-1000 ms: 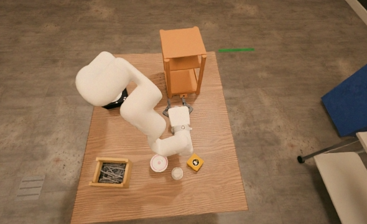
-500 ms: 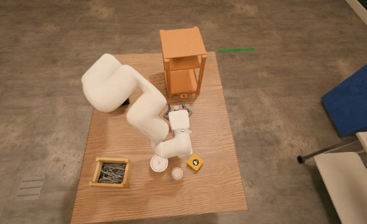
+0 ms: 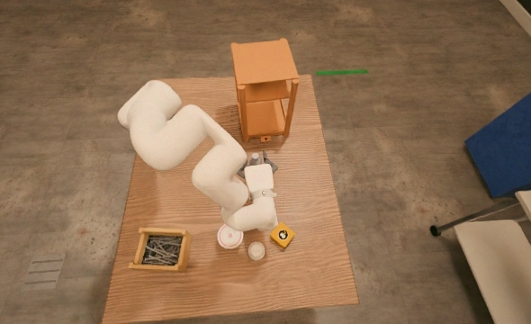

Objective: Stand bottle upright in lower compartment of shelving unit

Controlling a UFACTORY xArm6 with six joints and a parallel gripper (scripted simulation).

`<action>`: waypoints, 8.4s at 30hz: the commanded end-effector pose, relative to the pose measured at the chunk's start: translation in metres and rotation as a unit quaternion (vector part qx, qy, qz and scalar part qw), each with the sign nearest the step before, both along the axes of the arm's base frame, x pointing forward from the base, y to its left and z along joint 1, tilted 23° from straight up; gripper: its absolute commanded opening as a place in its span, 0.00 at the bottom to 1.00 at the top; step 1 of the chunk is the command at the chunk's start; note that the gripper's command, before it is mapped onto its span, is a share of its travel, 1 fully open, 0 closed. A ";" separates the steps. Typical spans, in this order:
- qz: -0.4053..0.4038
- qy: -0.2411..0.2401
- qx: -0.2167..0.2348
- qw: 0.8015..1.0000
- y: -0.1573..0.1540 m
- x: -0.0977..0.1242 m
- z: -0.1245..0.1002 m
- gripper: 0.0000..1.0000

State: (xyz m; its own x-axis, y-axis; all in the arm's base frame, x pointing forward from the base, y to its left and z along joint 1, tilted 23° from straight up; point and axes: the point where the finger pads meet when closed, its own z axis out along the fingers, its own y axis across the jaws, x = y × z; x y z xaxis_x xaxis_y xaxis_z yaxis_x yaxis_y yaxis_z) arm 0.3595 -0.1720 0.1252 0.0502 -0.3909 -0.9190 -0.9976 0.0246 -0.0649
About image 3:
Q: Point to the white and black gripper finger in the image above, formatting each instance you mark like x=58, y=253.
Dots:
x=239, y=173
x=267, y=161

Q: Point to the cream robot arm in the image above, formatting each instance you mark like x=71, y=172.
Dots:
x=165, y=144

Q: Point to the orange wooden shelving unit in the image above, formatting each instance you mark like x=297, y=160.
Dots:
x=264, y=62

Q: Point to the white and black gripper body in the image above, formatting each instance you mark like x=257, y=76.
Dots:
x=259, y=178

